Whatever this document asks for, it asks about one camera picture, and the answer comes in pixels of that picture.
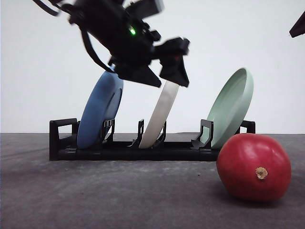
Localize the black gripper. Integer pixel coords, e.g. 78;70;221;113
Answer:
62;0;190;87

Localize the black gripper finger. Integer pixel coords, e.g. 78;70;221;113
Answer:
289;11;305;38

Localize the white plate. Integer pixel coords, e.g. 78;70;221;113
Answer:
139;80;180;149

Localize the red pomegranate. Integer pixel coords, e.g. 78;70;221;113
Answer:
216;133;292;201

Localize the blue plate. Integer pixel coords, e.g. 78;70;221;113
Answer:
77;71;124;149

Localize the light green plate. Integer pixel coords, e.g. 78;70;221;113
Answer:
201;68;254;148

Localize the black plastic dish rack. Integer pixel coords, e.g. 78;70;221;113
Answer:
50;118;256;162

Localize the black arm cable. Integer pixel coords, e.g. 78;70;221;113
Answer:
34;0;115;72

